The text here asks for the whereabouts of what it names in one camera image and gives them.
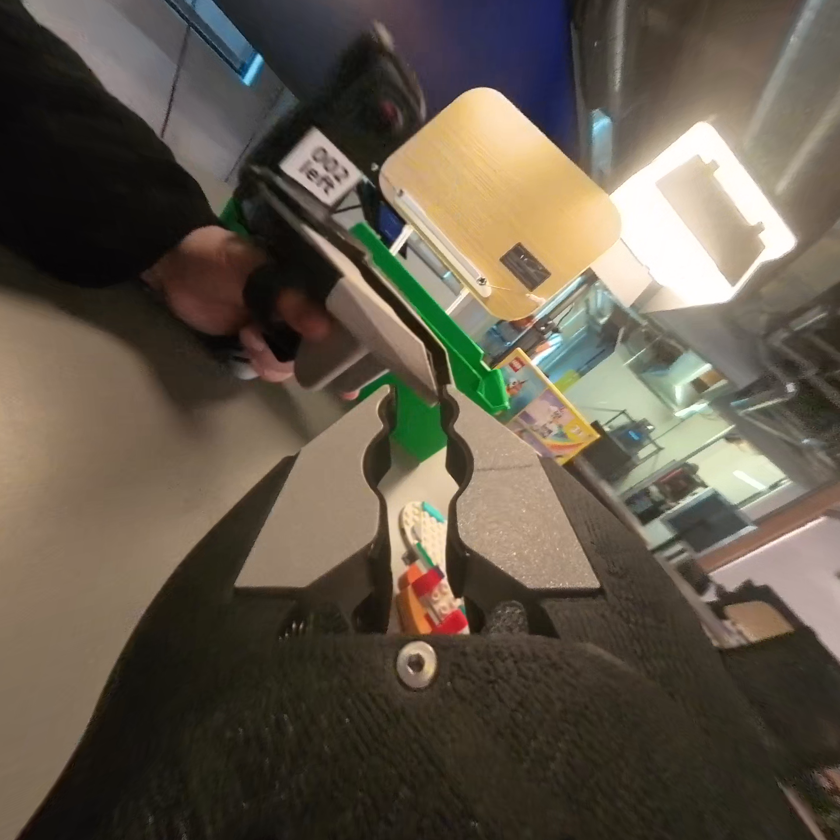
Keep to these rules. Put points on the person's left forearm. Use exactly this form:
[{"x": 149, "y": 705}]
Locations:
[{"x": 79, "y": 164}]

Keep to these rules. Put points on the person's left hand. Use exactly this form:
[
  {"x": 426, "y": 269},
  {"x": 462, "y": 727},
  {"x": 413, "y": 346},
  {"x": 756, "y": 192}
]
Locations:
[{"x": 203, "y": 282}]

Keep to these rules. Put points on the white round studded plate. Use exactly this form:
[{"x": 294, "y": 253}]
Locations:
[{"x": 420, "y": 525}]

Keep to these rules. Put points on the yellow toy set box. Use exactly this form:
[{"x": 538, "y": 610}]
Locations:
[{"x": 551, "y": 420}]

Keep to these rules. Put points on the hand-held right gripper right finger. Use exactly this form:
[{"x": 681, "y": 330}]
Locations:
[{"x": 525, "y": 525}]

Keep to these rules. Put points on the bright rectangular light panel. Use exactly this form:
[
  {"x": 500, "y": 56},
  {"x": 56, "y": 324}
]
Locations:
[{"x": 695, "y": 216}]

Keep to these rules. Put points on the colourful brick assembly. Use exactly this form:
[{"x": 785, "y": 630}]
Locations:
[{"x": 426, "y": 604}]

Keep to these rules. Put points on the black mesh office chair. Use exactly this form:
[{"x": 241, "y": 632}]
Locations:
[{"x": 787, "y": 669}]

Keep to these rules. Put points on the dark metal shelving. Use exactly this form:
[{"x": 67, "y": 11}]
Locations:
[{"x": 689, "y": 492}]

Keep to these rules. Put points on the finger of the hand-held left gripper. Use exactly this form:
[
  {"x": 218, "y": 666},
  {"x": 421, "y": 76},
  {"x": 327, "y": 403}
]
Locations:
[
  {"x": 387, "y": 334},
  {"x": 420, "y": 328}
]

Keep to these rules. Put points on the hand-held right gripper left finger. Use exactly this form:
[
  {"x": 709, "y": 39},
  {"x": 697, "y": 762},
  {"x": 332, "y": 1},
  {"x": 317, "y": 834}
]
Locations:
[{"x": 308, "y": 525}]

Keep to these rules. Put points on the green plastic bin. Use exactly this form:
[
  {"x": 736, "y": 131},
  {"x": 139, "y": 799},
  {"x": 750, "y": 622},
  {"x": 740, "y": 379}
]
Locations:
[{"x": 413, "y": 426}]

